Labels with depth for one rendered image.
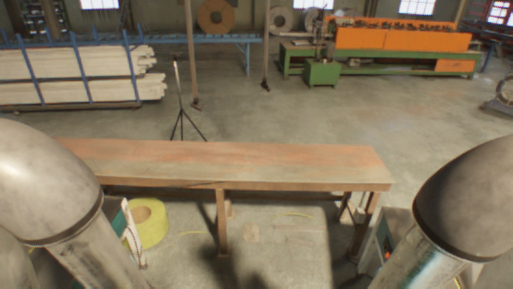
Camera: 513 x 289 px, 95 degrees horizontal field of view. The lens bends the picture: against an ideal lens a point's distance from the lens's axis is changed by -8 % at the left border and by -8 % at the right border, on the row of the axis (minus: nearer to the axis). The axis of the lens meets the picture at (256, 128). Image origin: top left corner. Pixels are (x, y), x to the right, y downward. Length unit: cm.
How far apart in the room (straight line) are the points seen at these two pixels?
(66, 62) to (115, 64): 76
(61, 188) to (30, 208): 4
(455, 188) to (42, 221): 48
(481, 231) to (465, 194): 4
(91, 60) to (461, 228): 463
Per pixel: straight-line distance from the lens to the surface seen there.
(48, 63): 503
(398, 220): 175
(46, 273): 163
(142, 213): 259
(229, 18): 1127
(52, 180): 37
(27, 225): 38
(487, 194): 36
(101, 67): 465
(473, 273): 172
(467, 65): 841
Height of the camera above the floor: 189
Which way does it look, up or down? 29 degrees down
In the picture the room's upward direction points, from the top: 1 degrees clockwise
